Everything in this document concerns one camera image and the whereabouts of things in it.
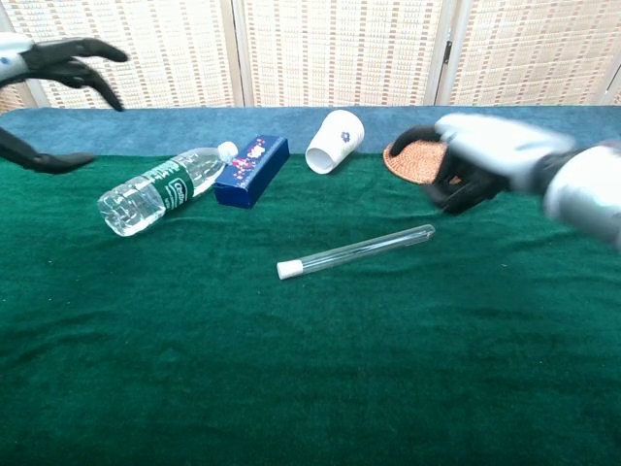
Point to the blue floral cardboard box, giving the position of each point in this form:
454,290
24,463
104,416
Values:
247,177

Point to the clear glass test tube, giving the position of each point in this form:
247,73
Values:
364,247

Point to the woven bamboo folding screen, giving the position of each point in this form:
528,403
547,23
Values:
339,48

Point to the blue table cover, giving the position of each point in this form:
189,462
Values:
145,131

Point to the round woven rattan coaster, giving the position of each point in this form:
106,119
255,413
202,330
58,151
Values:
417,162

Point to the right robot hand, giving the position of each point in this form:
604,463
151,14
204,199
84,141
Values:
490,145

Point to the white paper cup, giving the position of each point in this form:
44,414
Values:
335,138

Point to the clear green-labelled water bottle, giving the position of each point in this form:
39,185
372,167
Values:
140,199

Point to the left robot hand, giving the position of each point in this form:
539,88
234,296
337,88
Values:
53,60

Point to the small white stopper cap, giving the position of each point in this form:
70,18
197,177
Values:
289,269

